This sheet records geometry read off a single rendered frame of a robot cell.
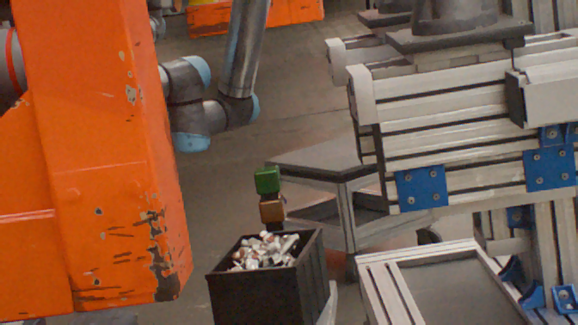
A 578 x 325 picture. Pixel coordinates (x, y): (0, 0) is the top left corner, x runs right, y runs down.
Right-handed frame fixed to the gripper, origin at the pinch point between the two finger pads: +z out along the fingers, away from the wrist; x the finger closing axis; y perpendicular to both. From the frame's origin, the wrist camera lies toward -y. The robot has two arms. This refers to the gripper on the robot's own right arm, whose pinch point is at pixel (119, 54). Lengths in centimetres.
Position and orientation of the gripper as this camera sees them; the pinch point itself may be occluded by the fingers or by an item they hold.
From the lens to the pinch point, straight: 251.0
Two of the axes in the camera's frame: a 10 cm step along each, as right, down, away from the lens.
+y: -0.6, -9.8, -2.1
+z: -0.7, 2.2, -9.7
